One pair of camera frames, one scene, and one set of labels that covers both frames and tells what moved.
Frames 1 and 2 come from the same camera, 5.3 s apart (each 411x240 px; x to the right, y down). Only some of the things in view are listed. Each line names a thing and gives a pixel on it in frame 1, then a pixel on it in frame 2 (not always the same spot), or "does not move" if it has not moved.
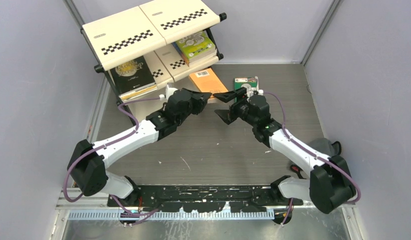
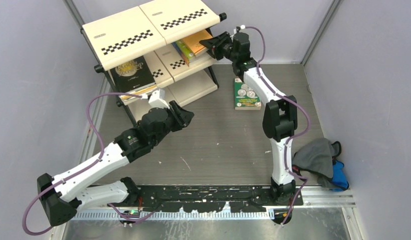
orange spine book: [207, 81] -> [193, 42]
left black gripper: [200, 99] -> [181, 117]
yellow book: [129, 96] does not move
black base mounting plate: [205, 198] does not move
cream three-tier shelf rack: [142, 49] does not move
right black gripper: [228, 115] -> [215, 43]
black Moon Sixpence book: [133, 75] does not move
